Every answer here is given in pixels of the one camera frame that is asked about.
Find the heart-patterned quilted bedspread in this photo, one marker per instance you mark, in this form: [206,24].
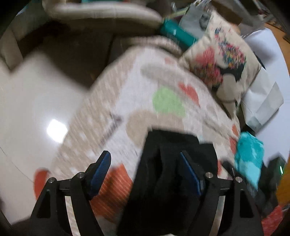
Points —
[145,89]

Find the black pants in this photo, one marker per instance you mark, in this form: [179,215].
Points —
[168,193]

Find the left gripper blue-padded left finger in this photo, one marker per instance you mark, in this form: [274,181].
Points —
[50,216]

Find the floral lady print pillow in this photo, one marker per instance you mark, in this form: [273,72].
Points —
[222,60]

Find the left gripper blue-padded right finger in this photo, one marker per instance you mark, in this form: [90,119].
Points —
[225,207]

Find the white pillow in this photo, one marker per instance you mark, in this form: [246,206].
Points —
[266,103]

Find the teal tissue box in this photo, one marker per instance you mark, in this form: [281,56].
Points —
[174,32]

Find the turquoise fleece blanket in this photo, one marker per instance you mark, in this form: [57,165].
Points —
[249,158]

